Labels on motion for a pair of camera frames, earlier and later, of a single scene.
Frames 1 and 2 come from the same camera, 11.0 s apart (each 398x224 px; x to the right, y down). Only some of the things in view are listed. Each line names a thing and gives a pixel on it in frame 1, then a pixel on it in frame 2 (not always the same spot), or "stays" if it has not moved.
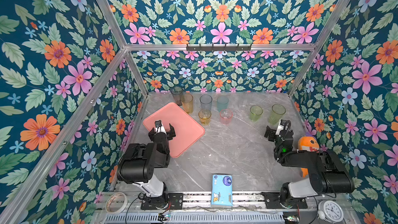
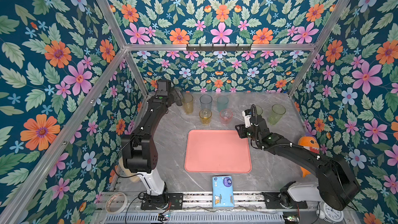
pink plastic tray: [187, 130] → [216, 151]
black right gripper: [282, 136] → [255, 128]
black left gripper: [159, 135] → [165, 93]
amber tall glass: [187, 100] stays
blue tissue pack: [222, 191] stays
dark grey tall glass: [176, 94] stays
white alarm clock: [330, 210] stays
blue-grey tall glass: [205, 100] stays
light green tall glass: [276, 113] stays
